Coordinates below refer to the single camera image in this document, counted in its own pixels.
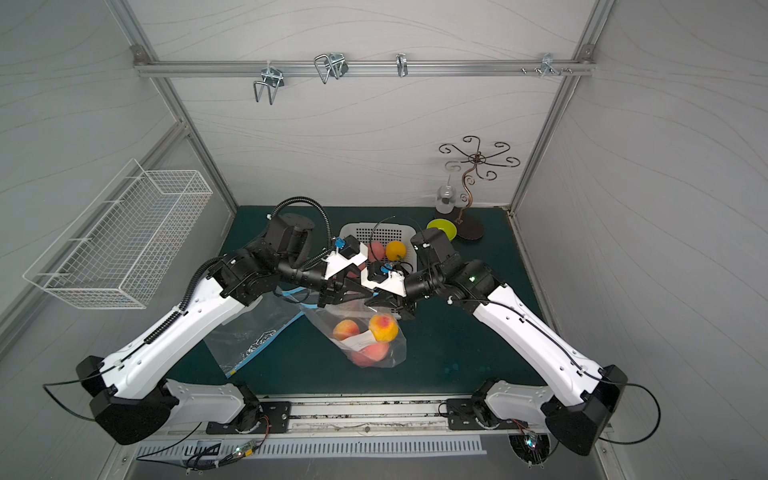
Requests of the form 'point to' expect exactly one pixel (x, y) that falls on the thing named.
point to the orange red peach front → (345, 329)
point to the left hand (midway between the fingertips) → (369, 289)
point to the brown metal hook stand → (469, 225)
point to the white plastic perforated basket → (382, 233)
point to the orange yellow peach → (383, 327)
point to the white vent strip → (317, 448)
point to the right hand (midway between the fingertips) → (368, 297)
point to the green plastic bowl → (444, 225)
